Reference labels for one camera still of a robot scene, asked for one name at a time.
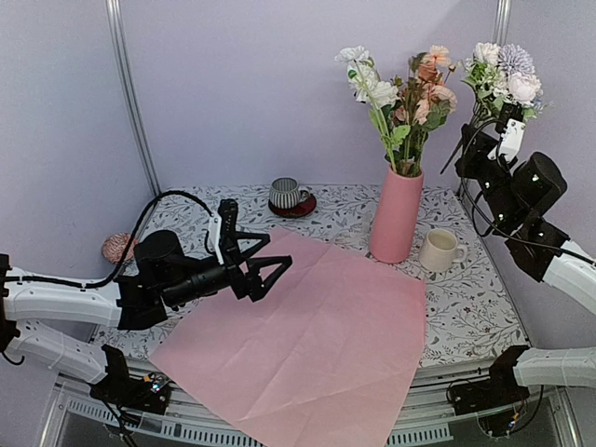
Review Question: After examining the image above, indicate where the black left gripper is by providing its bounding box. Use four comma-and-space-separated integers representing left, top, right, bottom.
163, 232, 293, 309

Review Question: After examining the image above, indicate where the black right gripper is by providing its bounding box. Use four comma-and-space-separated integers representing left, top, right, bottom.
455, 124, 522, 230

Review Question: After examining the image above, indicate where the pink wrapping paper sheet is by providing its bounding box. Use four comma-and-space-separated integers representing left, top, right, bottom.
147, 226, 427, 447

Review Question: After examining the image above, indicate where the peach rose flower stem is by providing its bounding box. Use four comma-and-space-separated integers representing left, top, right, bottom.
413, 85, 457, 135

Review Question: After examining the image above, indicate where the green leafy white stem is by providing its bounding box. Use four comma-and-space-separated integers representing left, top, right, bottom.
440, 42, 546, 176

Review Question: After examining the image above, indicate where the dusty orange rose stem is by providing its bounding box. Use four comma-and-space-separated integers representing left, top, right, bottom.
393, 51, 451, 177

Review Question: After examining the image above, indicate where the peach blossom flower stem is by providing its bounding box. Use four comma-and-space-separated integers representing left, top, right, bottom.
422, 45, 457, 71

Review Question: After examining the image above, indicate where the white peony flower stem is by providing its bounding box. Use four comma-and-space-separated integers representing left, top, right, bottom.
369, 81, 399, 109

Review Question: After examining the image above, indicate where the white blossom flower stem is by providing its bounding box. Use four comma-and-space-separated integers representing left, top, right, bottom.
334, 46, 411, 173

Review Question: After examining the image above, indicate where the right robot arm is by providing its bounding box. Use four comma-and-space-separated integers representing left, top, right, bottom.
454, 120, 595, 406

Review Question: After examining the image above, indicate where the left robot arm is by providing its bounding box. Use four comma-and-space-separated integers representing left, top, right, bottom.
1, 230, 292, 410

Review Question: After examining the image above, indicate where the tall pink vase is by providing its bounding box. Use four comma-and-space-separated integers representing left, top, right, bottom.
369, 168, 424, 264

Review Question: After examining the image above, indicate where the dark red saucer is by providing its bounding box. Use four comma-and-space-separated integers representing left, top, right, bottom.
267, 195, 318, 219

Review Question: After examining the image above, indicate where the striped ceramic cup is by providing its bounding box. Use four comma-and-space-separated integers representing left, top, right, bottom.
269, 177, 310, 210

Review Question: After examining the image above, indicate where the white coffee mug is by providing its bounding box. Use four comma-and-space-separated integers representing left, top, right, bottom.
418, 228, 468, 273

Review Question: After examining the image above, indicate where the floral patterned tablecloth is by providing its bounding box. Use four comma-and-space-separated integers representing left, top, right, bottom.
90, 184, 527, 368

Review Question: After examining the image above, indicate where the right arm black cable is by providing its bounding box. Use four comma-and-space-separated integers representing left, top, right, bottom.
458, 120, 596, 262

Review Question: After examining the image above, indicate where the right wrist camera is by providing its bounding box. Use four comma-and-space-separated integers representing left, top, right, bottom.
495, 103, 525, 163

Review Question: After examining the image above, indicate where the right aluminium frame post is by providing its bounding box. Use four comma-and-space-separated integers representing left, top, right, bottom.
455, 0, 512, 199

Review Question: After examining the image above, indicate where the aluminium frame post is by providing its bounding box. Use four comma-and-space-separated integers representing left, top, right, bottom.
105, 0, 162, 196
455, 0, 512, 199

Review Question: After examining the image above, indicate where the left aluminium frame post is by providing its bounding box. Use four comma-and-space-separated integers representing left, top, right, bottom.
105, 0, 162, 196

